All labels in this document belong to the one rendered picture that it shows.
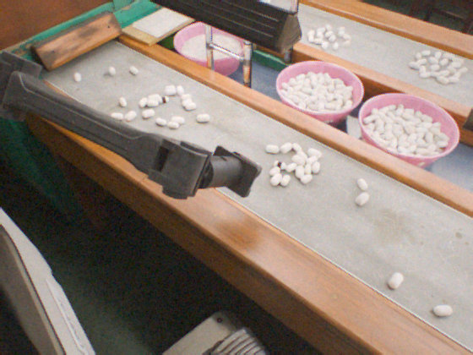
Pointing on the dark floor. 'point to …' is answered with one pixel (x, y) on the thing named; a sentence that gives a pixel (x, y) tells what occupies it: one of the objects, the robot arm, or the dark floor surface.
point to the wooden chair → (445, 12)
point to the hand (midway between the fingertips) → (252, 170)
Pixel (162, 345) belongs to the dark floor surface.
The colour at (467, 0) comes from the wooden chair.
